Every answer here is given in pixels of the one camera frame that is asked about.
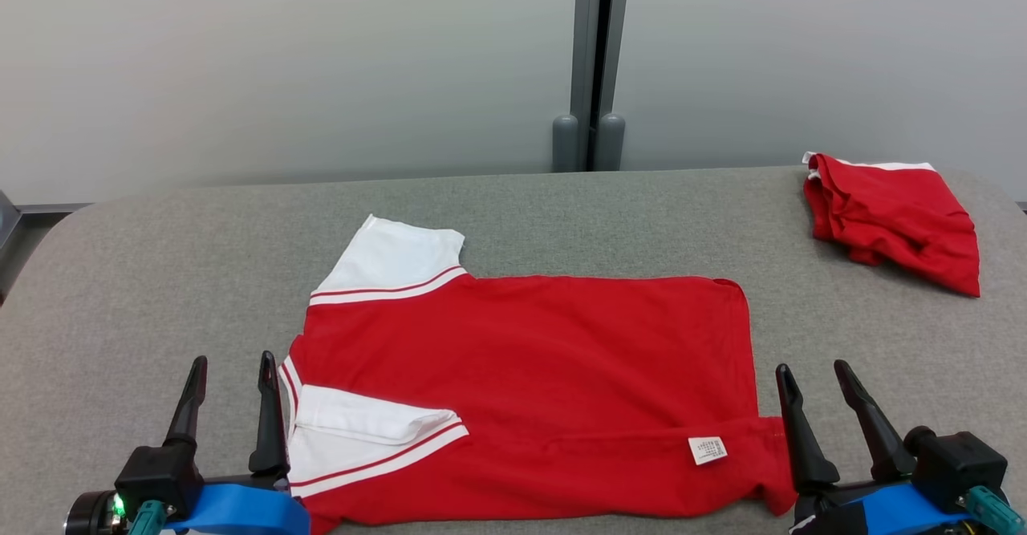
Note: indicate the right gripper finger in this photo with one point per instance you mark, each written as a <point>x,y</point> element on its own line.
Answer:
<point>806,447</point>
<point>878,439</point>

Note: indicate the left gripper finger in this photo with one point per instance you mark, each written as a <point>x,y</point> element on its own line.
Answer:
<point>269,423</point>
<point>188,407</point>

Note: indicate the right gripper body black grey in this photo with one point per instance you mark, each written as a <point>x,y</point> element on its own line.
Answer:
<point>818,515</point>

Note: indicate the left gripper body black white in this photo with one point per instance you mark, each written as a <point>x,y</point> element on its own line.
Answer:
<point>92,515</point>

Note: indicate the red shorts white stripe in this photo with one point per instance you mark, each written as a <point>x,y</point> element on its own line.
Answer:
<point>891,214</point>

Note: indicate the red jersey white sleeves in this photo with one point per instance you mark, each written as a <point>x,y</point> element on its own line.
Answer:
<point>521,358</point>

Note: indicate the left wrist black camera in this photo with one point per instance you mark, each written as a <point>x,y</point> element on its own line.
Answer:
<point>156,471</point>

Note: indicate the right wrist blue camera bracket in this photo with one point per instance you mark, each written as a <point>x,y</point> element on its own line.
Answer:
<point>899,511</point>

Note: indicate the wrist blue camera bracket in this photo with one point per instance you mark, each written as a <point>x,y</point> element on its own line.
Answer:
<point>233,511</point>
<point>899,511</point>

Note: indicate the left wrist blue camera bracket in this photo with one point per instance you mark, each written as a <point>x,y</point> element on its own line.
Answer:
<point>233,511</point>

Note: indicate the grey slotted partition post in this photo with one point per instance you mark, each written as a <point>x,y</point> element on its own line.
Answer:
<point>586,38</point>

